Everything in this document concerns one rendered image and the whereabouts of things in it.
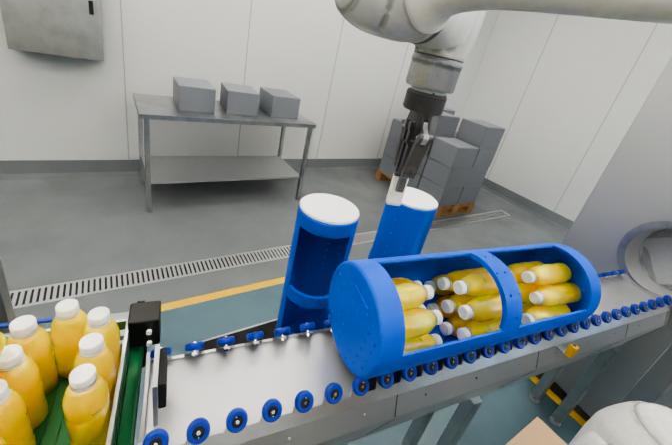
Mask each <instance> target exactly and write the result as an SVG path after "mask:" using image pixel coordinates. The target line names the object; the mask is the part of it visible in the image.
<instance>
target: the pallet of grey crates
mask: <svg viewBox="0 0 672 445"><path fill-rule="evenodd" d="M454 114H455V111H454V110H451V109H448V108H445V107H444V110H443V113H442V115H441V116H433V117H432V121H431V127H430V131H429V133H428V135H430V136H433V141H432V142H431V144H430V145H429V147H428V148H427V150H426V153H425V155H424V157H423V159H422V161H421V164H420V166H419V168H418V170H417V172H416V175H415V177H414V179H410V178H409V180H408V183H407V186H406V187H411V188H415V189H418V190H421V191H423V192H425V193H427V194H429V195H431V196H432V197H433V198H434V199H435V200H436V201H437V203H438V209H437V212H436V214H435V217H441V216H448V215H454V214H461V213H467V212H471V211H472V209H473V207H474V204H475V200H476V197H477V195H478V193H479V190H480V188H481V185H482V182H483V180H484V178H485V175H486V173H487V171H488V167H490V165H491V163H492V160H493V158H494V156H495V153H496V151H497V148H498V146H499V143H500V141H501V139H502V136H503V134H504V132H505V128H502V127H499V126H497V125H494V124H491V123H488V122H485V121H482V120H477V119H468V118H462V121H461V124H460V126H459V129H458V132H455V131H456V129H457V126H458V123H459V120H460V117H458V116H455V115H454ZM401 121H402V119H397V118H393V121H392V124H391V128H390V131H389V135H388V138H387V141H386V145H385V148H384V152H383V156H382V159H381V163H380V167H379V169H378V170H377V173H376V177H375V178H376V179H378V180H392V177H393V174H394V172H395V171H394V168H395V166H393V162H394V157H395V153H396V148H397V143H398V139H399V134H400V129H401ZM460 207H461V208H460ZM435 217H434V218H435Z"/></svg>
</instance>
